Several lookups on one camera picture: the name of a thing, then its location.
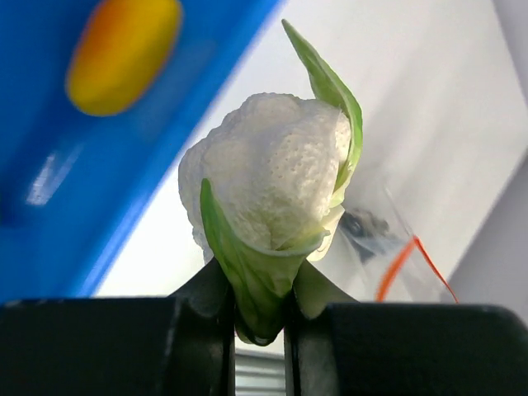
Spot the white green cauliflower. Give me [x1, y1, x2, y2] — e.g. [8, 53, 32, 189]
[178, 21, 363, 346]

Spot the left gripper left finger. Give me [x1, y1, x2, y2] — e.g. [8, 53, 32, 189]
[1, 261, 234, 395]

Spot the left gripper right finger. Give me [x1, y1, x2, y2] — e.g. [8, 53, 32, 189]
[283, 259, 528, 396]

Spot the clear zip top bag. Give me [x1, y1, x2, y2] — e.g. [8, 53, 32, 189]
[326, 168, 458, 304]

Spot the aluminium mounting rail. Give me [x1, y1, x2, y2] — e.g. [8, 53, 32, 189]
[234, 351, 286, 396]

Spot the blue plastic bin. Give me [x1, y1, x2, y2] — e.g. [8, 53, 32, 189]
[1, 1, 276, 302]

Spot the yellow mango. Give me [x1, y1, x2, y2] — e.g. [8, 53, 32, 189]
[65, 0, 183, 116]

